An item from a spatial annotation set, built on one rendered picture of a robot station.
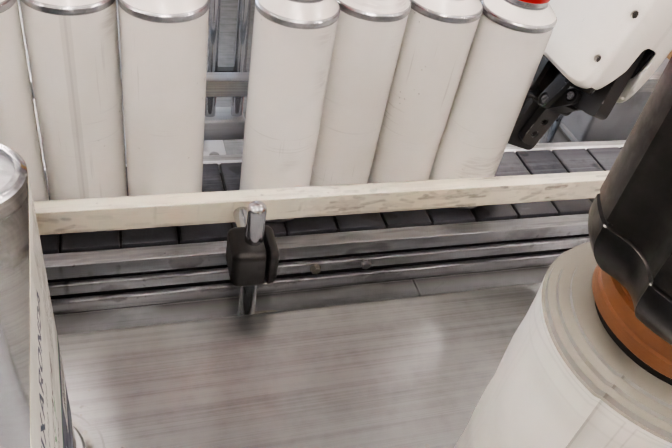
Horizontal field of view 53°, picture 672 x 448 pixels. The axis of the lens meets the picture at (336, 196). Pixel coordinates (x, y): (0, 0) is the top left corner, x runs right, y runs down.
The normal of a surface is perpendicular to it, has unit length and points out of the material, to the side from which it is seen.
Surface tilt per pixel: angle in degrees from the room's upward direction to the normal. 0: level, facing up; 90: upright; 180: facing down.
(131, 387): 0
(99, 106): 90
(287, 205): 90
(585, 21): 68
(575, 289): 1
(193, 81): 90
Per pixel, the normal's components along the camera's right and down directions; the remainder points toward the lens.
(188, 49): 0.65, 0.57
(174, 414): 0.15, -0.75
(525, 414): -0.93, 0.05
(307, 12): 0.27, -0.12
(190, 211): 0.25, 0.66
